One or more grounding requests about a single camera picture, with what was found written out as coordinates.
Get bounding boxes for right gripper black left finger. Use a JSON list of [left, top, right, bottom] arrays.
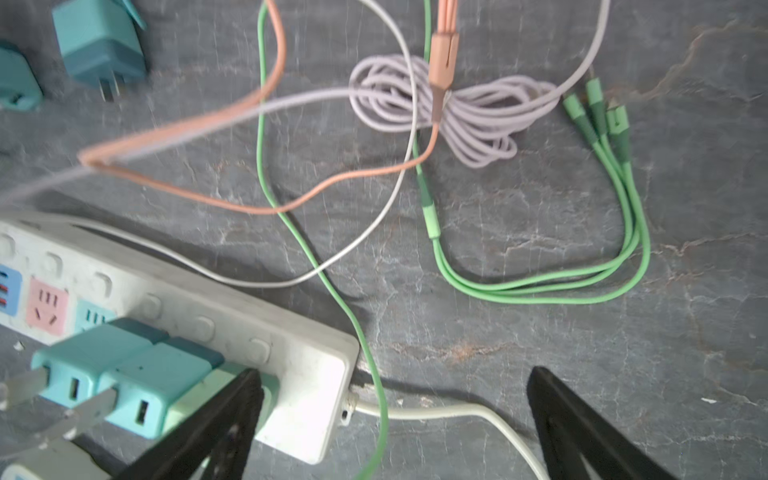
[[116, 368, 264, 479]]

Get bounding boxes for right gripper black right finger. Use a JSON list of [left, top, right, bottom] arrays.
[[527, 366, 673, 479]]

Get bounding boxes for dark green charger plug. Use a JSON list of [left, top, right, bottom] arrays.
[[162, 362, 280, 435]]

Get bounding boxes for teal charger plug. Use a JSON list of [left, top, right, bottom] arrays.
[[31, 318, 169, 407], [0, 40, 43, 112], [52, 0, 147, 102], [98, 337, 225, 440]]

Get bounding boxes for white six-outlet colourful power strip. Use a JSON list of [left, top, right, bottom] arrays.
[[1, 218, 359, 465]]

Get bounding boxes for green multi-head charging cable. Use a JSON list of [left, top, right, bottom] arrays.
[[256, 0, 652, 480]]

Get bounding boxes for white charging cable bundle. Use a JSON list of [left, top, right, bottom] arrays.
[[0, 0, 612, 463]]

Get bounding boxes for pink multi-head cable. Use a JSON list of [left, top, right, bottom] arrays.
[[77, 0, 462, 216]]

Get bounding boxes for white power strip blue outlets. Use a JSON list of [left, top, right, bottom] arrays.
[[1, 441, 111, 480]]

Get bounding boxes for white cable of long strip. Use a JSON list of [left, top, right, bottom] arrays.
[[338, 386, 550, 480]]

